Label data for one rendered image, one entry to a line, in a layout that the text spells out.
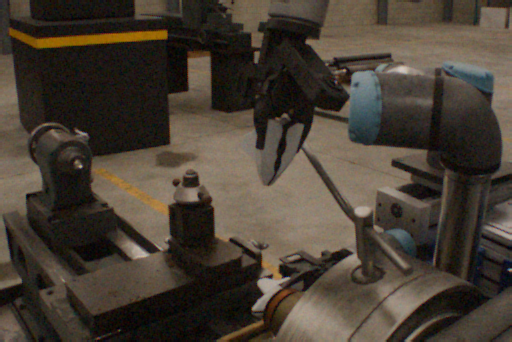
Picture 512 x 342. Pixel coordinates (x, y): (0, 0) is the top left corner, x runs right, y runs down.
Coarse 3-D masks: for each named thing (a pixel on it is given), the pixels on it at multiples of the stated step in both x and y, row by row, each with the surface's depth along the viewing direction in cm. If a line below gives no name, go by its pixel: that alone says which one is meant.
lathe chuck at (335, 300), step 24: (336, 264) 68; (360, 264) 67; (384, 264) 67; (312, 288) 66; (336, 288) 64; (360, 288) 63; (384, 288) 62; (312, 312) 63; (336, 312) 62; (360, 312) 60; (288, 336) 63; (312, 336) 61; (336, 336) 60
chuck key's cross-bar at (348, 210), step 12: (312, 156) 74; (324, 168) 72; (324, 180) 71; (336, 192) 68; (348, 204) 66; (348, 216) 65; (372, 228) 61; (372, 240) 59; (384, 240) 58; (384, 252) 57; (396, 252) 56; (396, 264) 55; (408, 264) 54
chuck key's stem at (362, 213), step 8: (360, 208) 62; (368, 208) 62; (360, 216) 61; (368, 216) 61; (360, 224) 61; (368, 224) 61; (360, 232) 62; (360, 240) 62; (368, 240) 62; (360, 248) 63; (368, 248) 62; (360, 256) 63; (368, 256) 63; (368, 264) 64; (368, 272) 64
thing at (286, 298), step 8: (288, 288) 85; (272, 296) 84; (280, 296) 83; (288, 296) 82; (296, 296) 82; (272, 304) 83; (280, 304) 81; (288, 304) 80; (264, 312) 83; (272, 312) 82; (280, 312) 80; (288, 312) 80; (264, 320) 84; (272, 320) 82; (280, 320) 80; (272, 328) 81
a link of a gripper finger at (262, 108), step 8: (264, 96) 68; (264, 104) 68; (256, 112) 69; (264, 112) 69; (272, 112) 69; (256, 120) 70; (264, 120) 69; (256, 128) 69; (264, 128) 69; (264, 136) 70; (256, 144) 71; (264, 144) 70
